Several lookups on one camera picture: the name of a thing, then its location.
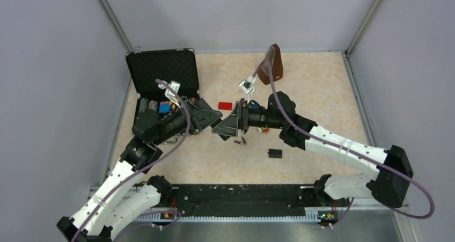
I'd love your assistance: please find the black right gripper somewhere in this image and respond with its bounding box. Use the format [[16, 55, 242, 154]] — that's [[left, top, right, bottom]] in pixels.
[[213, 98, 285, 137]]

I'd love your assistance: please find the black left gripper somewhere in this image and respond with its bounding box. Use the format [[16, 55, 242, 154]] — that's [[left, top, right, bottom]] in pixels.
[[152, 97, 223, 145]]

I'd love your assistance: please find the black battery cover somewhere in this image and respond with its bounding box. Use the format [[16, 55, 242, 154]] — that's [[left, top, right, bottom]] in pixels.
[[268, 149, 283, 159]]

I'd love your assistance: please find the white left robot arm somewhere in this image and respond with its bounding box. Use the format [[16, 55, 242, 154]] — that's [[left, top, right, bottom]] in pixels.
[[56, 99, 223, 241]]

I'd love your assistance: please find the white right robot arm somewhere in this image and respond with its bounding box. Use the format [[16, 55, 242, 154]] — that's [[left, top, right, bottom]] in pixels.
[[212, 91, 414, 208]]

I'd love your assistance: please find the black AAA battery right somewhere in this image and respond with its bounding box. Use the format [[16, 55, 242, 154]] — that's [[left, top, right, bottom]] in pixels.
[[240, 135, 247, 145]]

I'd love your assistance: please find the red toy brick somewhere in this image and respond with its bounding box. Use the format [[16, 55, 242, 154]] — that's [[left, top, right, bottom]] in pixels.
[[218, 101, 233, 111]]

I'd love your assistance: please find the colourful toy brick train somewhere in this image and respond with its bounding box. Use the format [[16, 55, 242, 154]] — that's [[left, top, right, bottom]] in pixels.
[[256, 127, 270, 134]]

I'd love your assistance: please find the black poker chip case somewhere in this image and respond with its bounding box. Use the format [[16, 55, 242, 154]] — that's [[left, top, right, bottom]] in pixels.
[[126, 48, 200, 116]]

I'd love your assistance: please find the brown wooden metronome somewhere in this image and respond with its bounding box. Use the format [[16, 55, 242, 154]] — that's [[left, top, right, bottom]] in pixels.
[[256, 43, 283, 85]]

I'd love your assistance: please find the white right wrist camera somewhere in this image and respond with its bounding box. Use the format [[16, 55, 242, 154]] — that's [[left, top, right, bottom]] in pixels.
[[239, 76, 256, 96]]

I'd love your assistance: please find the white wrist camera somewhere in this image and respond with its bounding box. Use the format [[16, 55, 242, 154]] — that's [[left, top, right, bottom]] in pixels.
[[165, 81, 180, 100], [239, 76, 256, 96]]

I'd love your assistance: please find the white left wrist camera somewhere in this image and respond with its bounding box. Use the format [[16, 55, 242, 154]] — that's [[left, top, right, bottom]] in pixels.
[[165, 81, 180, 100]]

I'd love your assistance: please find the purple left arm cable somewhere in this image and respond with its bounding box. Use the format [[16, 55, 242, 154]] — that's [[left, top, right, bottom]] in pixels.
[[71, 78, 192, 242]]

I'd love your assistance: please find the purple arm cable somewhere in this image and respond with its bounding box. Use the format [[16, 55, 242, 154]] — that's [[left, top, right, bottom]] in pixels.
[[251, 59, 435, 220], [71, 78, 192, 242]]

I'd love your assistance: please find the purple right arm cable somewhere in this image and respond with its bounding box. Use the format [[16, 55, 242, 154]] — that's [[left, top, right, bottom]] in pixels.
[[251, 59, 435, 220]]

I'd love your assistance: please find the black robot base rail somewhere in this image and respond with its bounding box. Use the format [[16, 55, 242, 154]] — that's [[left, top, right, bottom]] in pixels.
[[117, 176, 351, 229]]

